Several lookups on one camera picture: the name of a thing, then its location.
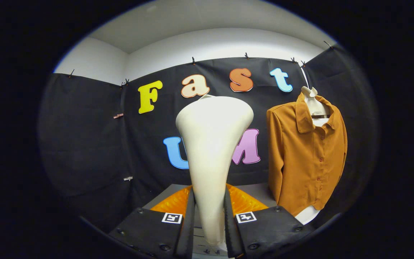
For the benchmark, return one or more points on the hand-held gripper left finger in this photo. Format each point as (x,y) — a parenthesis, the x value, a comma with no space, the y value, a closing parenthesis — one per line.
(189,223)

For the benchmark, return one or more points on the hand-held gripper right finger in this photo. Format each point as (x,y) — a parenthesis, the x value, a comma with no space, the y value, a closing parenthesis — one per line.
(229,223)

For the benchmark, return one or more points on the white garment steamer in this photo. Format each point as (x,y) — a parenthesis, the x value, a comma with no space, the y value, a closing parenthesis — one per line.
(214,144)

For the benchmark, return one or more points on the orange button-up shirt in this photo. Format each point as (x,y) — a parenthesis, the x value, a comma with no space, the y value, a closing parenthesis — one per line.
(300,169)

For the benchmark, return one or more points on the small white clip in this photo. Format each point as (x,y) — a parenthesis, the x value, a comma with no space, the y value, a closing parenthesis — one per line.
(128,178)

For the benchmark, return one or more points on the small red clip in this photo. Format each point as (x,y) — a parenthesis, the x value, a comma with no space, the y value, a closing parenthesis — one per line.
(118,116)

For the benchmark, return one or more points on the black backdrop cloth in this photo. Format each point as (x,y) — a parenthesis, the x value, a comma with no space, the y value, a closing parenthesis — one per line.
(84,144)

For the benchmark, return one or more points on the white mannequin torso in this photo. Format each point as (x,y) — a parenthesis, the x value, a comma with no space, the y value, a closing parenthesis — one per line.
(314,106)

